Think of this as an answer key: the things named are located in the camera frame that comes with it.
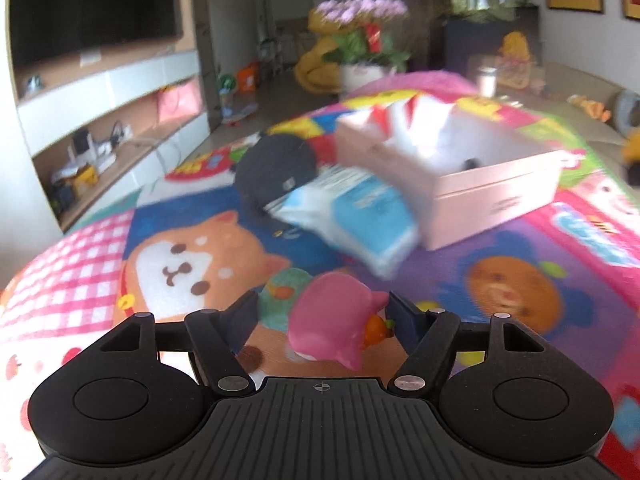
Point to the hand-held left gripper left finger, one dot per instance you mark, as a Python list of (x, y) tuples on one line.
[(245, 317)]

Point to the pink squishy animal toy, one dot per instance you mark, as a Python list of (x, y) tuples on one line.
[(330, 320)]

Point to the purple orchid plant in pot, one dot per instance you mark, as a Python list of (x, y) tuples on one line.
[(365, 40)]

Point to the yellow box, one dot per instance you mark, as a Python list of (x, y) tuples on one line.
[(86, 177)]

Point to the white wall switch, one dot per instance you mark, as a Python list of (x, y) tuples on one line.
[(91, 57)]

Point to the watermelon pattern ball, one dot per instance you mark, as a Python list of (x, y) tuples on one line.
[(227, 82)]

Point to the pale pink cardboard box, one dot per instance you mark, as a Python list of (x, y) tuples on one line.
[(490, 195)]

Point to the small black device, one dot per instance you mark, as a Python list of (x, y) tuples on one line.
[(81, 141)]

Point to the orange toy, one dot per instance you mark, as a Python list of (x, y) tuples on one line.
[(590, 107)]

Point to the colourful cartoon play mat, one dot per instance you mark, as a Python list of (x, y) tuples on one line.
[(75, 270)]

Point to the orange box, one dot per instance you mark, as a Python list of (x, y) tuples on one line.
[(247, 77)]

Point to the yellow plush toy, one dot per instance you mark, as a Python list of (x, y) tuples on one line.
[(515, 42), (312, 70)]

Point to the pink shopping bag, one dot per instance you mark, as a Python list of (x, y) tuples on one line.
[(177, 101)]

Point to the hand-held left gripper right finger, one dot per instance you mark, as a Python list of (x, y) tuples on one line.
[(405, 322)]

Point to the black television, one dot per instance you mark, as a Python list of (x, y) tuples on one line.
[(90, 5)]

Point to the white cylinder container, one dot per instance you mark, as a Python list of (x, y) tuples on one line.
[(486, 81)]

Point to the dark cabinet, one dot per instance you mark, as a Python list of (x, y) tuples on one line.
[(465, 35)]

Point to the black plush toy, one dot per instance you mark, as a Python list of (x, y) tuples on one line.
[(270, 170)]

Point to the blue and white packet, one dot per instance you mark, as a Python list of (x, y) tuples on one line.
[(360, 215)]

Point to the white and wooden wall cabinet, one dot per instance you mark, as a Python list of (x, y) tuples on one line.
[(125, 80)]

